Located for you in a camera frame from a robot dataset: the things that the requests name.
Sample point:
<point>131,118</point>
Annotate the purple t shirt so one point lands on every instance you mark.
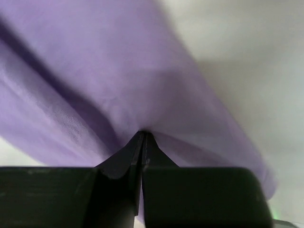
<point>79,78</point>

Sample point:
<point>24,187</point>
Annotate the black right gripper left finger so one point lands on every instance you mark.
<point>105,196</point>

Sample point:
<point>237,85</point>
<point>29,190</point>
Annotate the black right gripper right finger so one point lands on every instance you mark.
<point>184,197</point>

